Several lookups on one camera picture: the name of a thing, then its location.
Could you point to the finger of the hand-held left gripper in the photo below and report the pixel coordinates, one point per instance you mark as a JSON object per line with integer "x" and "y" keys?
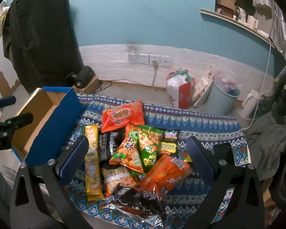
{"x": 19, "y": 120}
{"x": 4, "y": 101}

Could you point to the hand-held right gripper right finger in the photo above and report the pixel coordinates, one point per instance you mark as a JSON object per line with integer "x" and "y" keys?
{"x": 200, "y": 159}

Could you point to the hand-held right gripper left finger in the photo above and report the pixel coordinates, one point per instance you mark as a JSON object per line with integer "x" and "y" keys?
{"x": 73, "y": 158}

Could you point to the cardboard box with blue sides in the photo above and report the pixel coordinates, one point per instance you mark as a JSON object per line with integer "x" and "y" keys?
{"x": 50, "y": 126}

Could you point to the large orange snack bag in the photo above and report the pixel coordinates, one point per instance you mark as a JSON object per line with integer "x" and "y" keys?
{"x": 162, "y": 179}

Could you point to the orange and green snack bag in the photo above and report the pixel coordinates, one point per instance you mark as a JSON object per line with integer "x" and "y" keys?
{"x": 127, "y": 152}

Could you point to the red snack bag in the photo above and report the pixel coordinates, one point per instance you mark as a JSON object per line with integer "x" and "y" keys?
{"x": 122, "y": 116}

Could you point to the yellow snack packet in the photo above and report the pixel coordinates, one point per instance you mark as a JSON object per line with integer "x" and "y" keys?
{"x": 91, "y": 148}

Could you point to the dark packet with yellow label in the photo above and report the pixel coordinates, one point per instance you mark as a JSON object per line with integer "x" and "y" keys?
{"x": 169, "y": 146}

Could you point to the blue patterned tablecloth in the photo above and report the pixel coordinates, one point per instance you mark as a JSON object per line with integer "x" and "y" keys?
{"x": 200, "y": 124}

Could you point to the black snack packet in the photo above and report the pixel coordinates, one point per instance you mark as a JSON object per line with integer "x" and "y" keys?
{"x": 109, "y": 145}

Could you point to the clear cracker packet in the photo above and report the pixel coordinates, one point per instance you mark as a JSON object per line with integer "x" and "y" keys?
{"x": 116, "y": 179}

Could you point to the light blue trash bin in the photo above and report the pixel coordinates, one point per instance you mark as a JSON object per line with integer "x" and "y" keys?
{"x": 216, "y": 100}

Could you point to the red and white shopping bag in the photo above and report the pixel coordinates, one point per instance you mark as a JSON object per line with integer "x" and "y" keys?
{"x": 184, "y": 93}

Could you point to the grey clothing pile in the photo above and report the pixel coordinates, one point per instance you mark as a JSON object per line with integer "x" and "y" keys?
{"x": 269, "y": 138}

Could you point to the silver and black snack bag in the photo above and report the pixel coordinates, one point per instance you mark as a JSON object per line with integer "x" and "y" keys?
{"x": 143, "y": 205}

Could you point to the brown paper bag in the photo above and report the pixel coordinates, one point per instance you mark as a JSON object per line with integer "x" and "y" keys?
{"x": 201, "y": 85}

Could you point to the white kettle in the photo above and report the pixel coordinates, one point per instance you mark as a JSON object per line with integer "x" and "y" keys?
{"x": 249, "y": 102}

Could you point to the small cardboard box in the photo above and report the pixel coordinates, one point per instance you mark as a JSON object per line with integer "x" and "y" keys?
{"x": 91, "y": 84}

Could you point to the black round device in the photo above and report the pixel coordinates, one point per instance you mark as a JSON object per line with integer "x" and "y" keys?
{"x": 84, "y": 75}

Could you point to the dark cloth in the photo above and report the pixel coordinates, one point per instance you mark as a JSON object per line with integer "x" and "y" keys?
{"x": 283, "y": 93}

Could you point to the white container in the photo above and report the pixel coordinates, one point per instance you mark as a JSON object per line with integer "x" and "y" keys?
{"x": 252, "y": 21}

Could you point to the open cardboard box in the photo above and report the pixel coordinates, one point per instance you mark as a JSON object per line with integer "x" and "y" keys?
{"x": 225, "y": 3}

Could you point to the striped curtain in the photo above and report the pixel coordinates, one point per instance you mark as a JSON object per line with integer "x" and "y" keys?
{"x": 276, "y": 16}

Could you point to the wall shelf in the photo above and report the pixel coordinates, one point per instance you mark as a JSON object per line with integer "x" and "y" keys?
{"x": 228, "y": 19}

